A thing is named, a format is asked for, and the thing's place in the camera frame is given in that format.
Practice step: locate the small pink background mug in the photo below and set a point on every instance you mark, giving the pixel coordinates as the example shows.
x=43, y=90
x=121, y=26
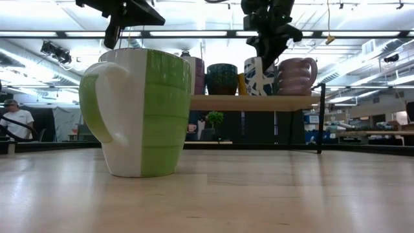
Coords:
x=192, y=128

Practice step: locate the white blue storage box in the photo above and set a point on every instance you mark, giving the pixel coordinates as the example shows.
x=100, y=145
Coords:
x=312, y=119

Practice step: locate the yellow mug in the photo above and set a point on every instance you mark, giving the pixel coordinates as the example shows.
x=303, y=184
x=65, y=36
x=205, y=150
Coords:
x=242, y=85

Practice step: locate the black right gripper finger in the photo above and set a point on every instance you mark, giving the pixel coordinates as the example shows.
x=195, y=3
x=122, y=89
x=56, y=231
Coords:
x=293, y=34
x=268, y=53

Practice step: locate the white ceiling air vent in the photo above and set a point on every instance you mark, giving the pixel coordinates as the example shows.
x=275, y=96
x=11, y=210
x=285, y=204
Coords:
x=369, y=47

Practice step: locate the blue white leaf-pattern mug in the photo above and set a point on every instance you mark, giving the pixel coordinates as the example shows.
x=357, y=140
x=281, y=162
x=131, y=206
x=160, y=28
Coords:
x=254, y=77

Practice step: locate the black curtain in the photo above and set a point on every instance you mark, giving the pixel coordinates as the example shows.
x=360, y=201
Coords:
x=43, y=123

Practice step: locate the wooden background table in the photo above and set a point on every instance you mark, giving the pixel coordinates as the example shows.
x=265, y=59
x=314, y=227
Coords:
x=372, y=133

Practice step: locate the potted green plant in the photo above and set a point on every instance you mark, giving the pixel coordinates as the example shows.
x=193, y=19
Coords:
x=215, y=119

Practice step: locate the white purple striped mug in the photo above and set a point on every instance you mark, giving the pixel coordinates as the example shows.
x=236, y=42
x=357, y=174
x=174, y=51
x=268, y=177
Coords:
x=198, y=77

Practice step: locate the black ceiling camera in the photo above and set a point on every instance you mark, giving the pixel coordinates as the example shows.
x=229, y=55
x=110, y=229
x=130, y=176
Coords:
x=391, y=58

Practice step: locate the black aluminium table frame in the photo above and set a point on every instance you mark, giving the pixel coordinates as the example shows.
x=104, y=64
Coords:
x=258, y=146

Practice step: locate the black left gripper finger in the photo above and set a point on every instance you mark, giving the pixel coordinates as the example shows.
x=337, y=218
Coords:
x=142, y=16
x=112, y=30

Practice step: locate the green white mug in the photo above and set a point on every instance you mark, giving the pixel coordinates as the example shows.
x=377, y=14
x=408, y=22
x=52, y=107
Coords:
x=161, y=113

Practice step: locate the blue storage bins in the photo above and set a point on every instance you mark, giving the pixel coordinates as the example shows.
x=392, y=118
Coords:
x=323, y=137

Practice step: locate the black room divider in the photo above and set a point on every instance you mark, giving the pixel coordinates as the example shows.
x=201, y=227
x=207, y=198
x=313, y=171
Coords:
x=258, y=127

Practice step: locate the wooden shelf black legs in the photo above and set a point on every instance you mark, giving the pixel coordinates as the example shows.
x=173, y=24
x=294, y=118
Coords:
x=252, y=103

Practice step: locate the black pendant lamp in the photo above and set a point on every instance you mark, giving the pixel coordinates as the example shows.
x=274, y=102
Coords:
x=185, y=54

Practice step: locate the teal speckled brown mug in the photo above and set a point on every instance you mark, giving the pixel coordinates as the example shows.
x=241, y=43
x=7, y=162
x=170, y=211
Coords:
x=222, y=79

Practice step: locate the grey hanging cloth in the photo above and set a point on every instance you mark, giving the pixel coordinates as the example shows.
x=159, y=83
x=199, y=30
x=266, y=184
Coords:
x=66, y=123

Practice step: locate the mauve ribbed mug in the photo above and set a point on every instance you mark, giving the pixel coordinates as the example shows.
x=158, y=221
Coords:
x=296, y=77

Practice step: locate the black ceiling spotlight cluster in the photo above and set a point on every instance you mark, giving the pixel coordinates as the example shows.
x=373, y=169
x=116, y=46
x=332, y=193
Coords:
x=55, y=51

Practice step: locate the black ceiling light rail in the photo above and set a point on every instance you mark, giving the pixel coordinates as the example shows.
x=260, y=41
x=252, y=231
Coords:
x=145, y=34

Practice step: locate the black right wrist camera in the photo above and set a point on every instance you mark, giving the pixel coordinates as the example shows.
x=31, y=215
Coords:
x=250, y=22

